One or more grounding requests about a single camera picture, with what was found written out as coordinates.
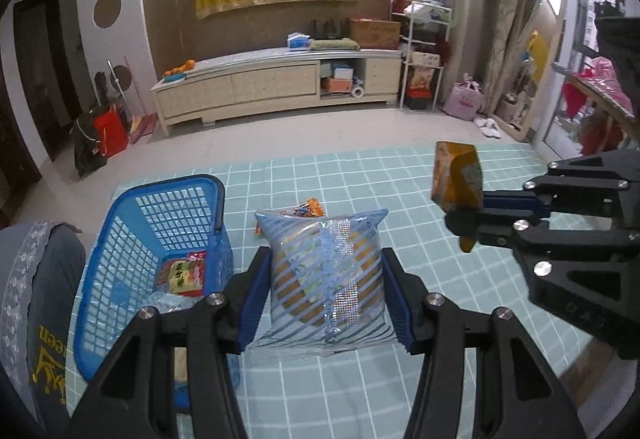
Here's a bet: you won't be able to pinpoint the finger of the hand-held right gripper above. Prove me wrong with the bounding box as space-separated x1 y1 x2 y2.
444 209 635 292
482 151 635 220

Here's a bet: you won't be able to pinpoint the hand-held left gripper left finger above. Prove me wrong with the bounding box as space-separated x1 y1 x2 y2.
67 246 273 439

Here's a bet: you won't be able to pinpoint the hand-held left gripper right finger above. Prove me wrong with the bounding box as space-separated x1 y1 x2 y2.
381 248 586 439

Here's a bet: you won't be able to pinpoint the orange and blue snack packet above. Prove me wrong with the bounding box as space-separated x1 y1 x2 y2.
431 141 484 252

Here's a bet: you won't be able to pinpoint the blue striped clear snack bag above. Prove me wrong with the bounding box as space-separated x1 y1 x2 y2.
248 209 401 357

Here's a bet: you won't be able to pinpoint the red yellow snack packet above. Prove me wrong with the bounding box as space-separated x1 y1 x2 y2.
156 250 207 297

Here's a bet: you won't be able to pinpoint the clear sandwich biscuit packet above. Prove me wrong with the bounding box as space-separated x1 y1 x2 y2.
145 291 207 316

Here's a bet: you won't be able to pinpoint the blue plastic basket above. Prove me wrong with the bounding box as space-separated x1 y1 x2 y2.
74 174 242 412

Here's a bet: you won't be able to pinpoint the green checked tablecloth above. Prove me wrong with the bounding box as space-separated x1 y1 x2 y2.
70 141 601 439

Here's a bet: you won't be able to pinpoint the pink bag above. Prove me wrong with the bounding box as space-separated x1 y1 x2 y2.
444 81 485 120

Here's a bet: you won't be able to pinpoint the red garments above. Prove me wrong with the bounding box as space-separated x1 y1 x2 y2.
562 59 636 156

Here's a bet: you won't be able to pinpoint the arched standing mirror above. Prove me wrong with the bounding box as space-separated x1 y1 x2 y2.
492 0 568 142

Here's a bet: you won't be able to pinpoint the white rack shelf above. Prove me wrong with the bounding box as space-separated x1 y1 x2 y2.
389 0 453 110

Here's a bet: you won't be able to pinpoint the beige patterned curtain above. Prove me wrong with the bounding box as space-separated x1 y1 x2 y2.
487 0 526 114

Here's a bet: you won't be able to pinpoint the pink folded mat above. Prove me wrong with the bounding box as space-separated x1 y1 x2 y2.
129 114 160 142

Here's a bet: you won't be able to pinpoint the cardboard box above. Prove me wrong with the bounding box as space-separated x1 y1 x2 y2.
349 18 402 50

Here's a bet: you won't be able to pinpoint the cream TV cabinet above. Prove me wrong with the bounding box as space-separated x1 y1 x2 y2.
151 48 404 137

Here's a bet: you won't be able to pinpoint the red bag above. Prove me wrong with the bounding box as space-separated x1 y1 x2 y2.
94 105 130 157

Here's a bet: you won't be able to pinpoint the black bag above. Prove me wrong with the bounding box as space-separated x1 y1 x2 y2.
71 106 108 176

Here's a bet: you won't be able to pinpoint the green folded cloth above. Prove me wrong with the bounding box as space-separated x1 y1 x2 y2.
309 38 361 52

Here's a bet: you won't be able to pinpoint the heap of oranges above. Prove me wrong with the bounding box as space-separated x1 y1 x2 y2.
164 60 196 78

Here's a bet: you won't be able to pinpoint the white pole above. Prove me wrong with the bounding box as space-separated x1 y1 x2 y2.
107 60 146 120

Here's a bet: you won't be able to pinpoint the dark wooden door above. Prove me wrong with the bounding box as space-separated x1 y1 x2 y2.
12 0 76 160

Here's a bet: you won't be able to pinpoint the brown round wall disc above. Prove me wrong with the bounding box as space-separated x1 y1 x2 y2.
93 0 122 28

